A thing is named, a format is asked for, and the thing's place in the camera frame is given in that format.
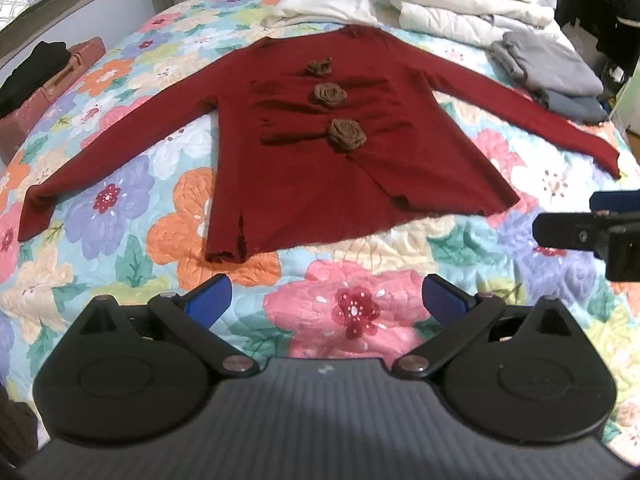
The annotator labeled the floral quilted bedspread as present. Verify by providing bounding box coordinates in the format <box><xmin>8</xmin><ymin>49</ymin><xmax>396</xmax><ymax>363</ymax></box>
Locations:
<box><xmin>0</xmin><ymin>0</ymin><xmax>640</xmax><ymax>461</ymax></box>

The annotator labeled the cream folded cloth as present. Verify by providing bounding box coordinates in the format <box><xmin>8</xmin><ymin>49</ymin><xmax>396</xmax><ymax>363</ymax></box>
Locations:
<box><xmin>260</xmin><ymin>0</ymin><xmax>381</xmax><ymax>28</ymax></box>

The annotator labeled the dark brown cloth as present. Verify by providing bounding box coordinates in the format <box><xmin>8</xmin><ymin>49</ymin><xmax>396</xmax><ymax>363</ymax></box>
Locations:
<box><xmin>0</xmin><ymin>387</ymin><xmax>40</xmax><ymax>468</ymax></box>

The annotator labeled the black folded cloth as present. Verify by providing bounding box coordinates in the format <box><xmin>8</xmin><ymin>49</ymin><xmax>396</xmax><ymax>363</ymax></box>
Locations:
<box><xmin>0</xmin><ymin>41</ymin><xmax>72</xmax><ymax>119</ymax></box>

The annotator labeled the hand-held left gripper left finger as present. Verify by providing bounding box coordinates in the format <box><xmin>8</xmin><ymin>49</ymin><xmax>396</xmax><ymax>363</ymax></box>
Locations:
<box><xmin>80</xmin><ymin>274</ymin><xmax>261</xmax><ymax>378</ymax></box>

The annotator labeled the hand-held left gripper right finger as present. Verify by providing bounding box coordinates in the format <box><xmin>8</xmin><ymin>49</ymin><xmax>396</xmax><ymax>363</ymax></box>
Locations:
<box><xmin>392</xmin><ymin>274</ymin><xmax>574</xmax><ymax>381</ymax></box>

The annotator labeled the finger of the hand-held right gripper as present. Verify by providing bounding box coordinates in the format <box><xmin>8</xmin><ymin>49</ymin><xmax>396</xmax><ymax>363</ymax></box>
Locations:
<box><xmin>532</xmin><ymin>211</ymin><xmax>640</xmax><ymax>282</ymax></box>
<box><xmin>589</xmin><ymin>191</ymin><xmax>640</xmax><ymax>214</ymax></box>

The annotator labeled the red sweater with brown rosettes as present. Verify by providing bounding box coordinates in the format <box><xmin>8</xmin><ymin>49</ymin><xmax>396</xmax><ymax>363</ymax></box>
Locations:
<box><xmin>17</xmin><ymin>24</ymin><xmax>622</xmax><ymax>265</ymax></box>

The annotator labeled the light grey folded garment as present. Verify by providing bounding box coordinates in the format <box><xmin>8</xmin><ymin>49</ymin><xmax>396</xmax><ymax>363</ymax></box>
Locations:
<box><xmin>490</xmin><ymin>29</ymin><xmax>605</xmax><ymax>98</ymax></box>

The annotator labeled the blue-grey folded garment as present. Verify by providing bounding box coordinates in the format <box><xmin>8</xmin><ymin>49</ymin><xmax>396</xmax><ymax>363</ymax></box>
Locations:
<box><xmin>529</xmin><ymin>87</ymin><xmax>610</xmax><ymax>125</ymax></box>

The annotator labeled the white folded quilted duvet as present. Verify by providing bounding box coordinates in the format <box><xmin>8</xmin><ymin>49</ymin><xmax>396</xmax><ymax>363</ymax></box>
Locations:
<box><xmin>381</xmin><ymin>0</ymin><xmax>576</xmax><ymax>52</ymax></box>

